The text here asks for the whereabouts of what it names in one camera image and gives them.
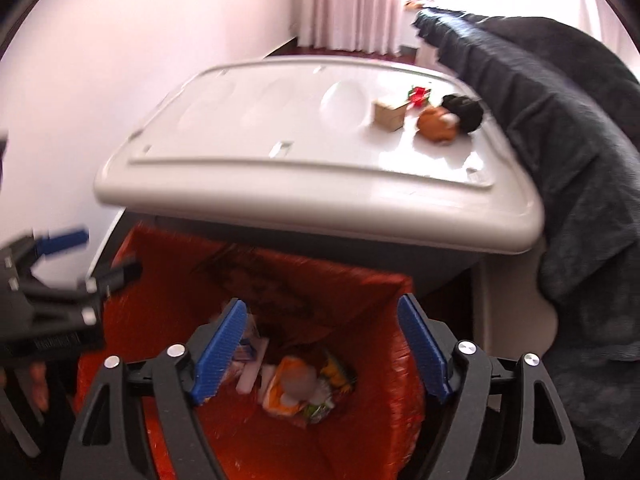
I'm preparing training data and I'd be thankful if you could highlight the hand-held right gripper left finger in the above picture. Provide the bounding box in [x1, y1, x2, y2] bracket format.
[60, 299, 249, 480]

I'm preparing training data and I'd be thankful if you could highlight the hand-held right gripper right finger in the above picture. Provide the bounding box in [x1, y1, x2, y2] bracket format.
[397, 292, 586, 480]

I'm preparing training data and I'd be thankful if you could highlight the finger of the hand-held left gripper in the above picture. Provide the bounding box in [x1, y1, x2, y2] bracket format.
[32, 229, 90, 256]
[75, 260, 143, 297]

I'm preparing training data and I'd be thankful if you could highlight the white plastic tube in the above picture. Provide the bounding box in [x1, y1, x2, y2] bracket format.
[235, 340, 268, 396]

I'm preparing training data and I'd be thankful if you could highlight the orange and white snack bag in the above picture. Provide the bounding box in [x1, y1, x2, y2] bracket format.
[262, 355, 321, 416]

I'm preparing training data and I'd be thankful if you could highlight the red bin liner bag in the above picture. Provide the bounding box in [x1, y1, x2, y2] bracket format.
[75, 225, 426, 480]

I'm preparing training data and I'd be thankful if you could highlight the orange juice pouch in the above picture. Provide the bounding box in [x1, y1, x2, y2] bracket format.
[320, 352, 357, 393]

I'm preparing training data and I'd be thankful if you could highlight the green snack bag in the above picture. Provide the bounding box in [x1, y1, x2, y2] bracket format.
[302, 400, 336, 423]

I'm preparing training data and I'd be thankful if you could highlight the person's left hand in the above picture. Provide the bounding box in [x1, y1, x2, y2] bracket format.
[27, 360, 51, 412]

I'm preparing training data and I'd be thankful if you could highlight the white plastic bin lid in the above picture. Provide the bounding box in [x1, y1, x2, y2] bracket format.
[94, 57, 558, 356]

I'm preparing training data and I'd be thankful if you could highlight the orange plush toy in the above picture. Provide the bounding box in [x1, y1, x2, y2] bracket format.
[417, 105, 461, 143]

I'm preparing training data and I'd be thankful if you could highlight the small beige box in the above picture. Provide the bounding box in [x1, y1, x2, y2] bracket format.
[374, 100, 406, 132]

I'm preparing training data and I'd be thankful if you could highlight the black plush toy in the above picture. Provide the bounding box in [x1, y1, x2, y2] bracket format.
[441, 94, 485, 133]

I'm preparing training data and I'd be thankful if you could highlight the red and green toy car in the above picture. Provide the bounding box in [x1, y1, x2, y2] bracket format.
[406, 86, 432, 110]

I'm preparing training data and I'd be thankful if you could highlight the dark grey blanket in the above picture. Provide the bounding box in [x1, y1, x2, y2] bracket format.
[414, 7, 640, 461]

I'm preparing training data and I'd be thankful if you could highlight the pink dotted curtain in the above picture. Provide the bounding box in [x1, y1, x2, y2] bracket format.
[295, 0, 401, 56]

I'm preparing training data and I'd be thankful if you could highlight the white bed frame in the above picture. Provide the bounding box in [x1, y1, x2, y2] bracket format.
[415, 42, 441, 66]

